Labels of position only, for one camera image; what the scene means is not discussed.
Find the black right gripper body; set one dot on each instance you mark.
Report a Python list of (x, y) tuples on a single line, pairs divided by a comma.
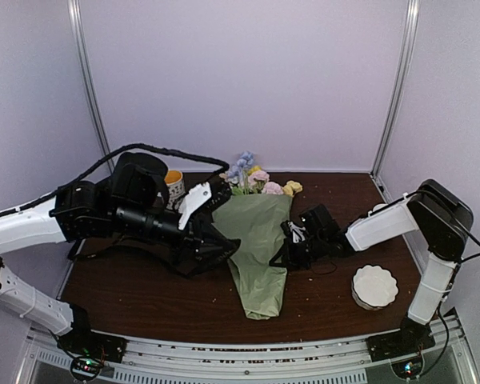
[(303, 256)]

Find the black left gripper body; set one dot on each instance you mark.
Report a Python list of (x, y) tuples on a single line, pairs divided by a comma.
[(190, 236)]

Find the wrapping paper sheet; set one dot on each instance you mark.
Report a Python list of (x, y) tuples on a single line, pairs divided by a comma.
[(256, 220)]

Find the pale yellow flower stem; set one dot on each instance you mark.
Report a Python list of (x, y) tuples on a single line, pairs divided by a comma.
[(291, 188)]

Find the blue flower stem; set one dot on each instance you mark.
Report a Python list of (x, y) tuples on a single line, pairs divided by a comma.
[(237, 174)]

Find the pink rose flower stem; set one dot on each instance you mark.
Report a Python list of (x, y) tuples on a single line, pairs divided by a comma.
[(259, 182)]

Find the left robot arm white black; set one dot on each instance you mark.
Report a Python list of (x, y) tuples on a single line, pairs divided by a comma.
[(133, 201)]

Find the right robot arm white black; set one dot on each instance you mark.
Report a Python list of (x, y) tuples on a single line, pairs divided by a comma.
[(431, 216)]

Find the small white bowl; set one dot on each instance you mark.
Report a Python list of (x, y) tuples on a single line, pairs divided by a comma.
[(379, 207)]

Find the scalloped white bowl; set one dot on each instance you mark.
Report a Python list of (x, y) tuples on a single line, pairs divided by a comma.
[(373, 288)]

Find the patterned mug yellow inside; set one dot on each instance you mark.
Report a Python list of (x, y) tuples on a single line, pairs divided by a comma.
[(176, 188)]

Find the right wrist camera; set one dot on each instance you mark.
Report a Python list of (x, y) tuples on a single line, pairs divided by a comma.
[(294, 232)]

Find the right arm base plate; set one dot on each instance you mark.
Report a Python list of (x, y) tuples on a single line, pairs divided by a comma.
[(395, 345)]

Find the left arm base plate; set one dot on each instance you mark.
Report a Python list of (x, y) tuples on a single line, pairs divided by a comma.
[(102, 347)]

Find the right aluminium frame post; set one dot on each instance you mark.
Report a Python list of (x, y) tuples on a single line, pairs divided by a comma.
[(405, 57)]

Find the aluminium frame post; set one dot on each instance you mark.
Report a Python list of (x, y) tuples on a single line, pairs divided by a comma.
[(405, 57), (76, 23)]

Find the left aluminium frame post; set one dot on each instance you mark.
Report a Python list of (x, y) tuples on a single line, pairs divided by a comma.
[(76, 23)]

